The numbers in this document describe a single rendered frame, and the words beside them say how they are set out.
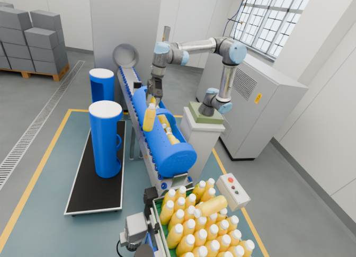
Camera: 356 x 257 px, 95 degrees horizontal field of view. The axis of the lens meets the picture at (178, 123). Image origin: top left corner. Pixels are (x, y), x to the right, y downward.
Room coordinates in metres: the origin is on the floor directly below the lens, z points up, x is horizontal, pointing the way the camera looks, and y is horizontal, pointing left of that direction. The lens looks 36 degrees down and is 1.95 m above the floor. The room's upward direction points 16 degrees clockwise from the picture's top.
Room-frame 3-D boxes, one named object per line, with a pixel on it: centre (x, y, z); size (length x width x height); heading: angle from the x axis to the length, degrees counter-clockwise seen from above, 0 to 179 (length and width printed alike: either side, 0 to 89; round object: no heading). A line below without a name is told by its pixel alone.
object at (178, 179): (0.70, -0.11, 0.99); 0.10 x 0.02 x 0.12; 123
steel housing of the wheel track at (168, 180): (1.58, 0.46, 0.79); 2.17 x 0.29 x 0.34; 33
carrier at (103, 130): (1.20, 0.68, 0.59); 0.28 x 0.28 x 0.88
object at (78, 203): (1.39, 0.84, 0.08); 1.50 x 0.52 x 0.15; 22
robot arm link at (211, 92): (1.32, -0.22, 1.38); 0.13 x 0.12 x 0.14; 37
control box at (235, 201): (0.68, -0.46, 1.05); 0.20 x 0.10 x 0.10; 33
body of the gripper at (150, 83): (0.87, 0.19, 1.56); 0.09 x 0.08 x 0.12; 27
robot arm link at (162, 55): (0.87, 0.18, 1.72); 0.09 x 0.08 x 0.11; 127
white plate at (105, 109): (1.20, 0.68, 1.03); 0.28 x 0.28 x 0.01
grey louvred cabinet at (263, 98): (3.14, -0.87, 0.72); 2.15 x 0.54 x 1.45; 22
